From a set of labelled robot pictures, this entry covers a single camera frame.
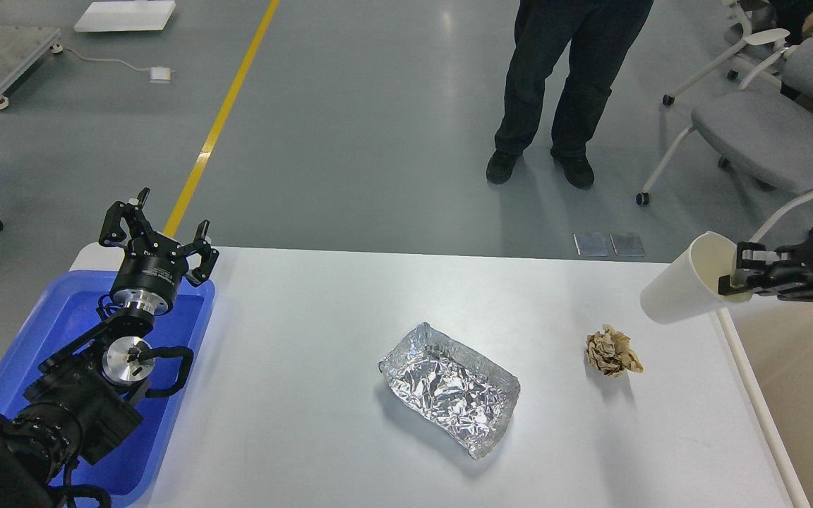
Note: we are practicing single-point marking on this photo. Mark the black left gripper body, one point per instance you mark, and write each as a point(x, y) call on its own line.
point(148, 279)

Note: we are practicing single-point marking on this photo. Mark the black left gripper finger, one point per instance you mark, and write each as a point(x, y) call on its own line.
point(194, 261)
point(126, 227)

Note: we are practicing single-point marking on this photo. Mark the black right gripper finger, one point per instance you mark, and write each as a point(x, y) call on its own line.
point(787, 288)
point(756, 258)

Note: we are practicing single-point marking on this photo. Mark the white paper cup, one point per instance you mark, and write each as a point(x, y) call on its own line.
point(688, 287)

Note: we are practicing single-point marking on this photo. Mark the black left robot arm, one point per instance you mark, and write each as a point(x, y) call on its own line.
point(85, 402)

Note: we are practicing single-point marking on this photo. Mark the white plastic bin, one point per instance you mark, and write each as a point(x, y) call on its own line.
point(772, 342)

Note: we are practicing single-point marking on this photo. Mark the right metal floor plate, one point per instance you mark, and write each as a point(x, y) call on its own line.
point(628, 245)

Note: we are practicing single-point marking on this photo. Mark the metal floor plate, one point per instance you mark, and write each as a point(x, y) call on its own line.
point(628, 245)
point(592, 244)

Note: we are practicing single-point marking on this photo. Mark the left metal floor plate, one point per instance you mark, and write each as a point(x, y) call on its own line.
point(592, 244)

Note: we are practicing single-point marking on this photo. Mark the crumpled brown paper ball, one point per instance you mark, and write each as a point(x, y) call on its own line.
point(608, 351)

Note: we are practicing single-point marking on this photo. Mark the white flat board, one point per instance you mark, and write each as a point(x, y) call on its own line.
point(125, 16)

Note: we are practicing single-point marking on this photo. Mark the aluminium foil tray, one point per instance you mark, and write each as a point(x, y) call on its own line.
point(452, 386)

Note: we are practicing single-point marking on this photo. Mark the person in dark trousers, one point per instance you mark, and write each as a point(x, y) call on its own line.
point(596, 36)

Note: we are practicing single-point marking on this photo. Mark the grey chair white frame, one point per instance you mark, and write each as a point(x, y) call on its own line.
point(764, 134)

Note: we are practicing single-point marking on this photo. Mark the white power adapter with cable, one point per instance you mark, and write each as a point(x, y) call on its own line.
point(155, 74)

